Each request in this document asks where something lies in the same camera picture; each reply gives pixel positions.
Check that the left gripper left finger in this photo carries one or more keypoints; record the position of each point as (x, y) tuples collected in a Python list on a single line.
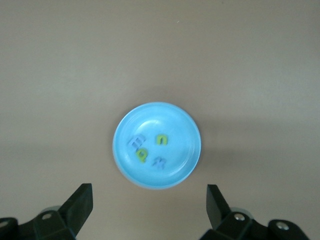
[(75, 210)]

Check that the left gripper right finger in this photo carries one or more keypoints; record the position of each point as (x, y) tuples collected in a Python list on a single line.
[(217, 210)]

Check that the blue small letter x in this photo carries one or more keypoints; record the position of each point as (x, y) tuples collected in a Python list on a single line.
[(158, 163)]

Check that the green small letter q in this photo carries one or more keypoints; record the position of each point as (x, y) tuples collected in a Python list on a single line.
[(141, 155)]

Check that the blue small letter m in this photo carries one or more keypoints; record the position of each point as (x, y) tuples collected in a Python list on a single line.
[(136, 142)]

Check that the green small letter n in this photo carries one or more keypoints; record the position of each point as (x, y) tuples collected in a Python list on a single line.
[(158, 139)]

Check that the blue plate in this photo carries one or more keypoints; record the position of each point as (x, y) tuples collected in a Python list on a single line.
[(175, 120)]

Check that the brown table cover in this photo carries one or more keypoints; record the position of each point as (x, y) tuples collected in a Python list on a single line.
[(75, 75)]

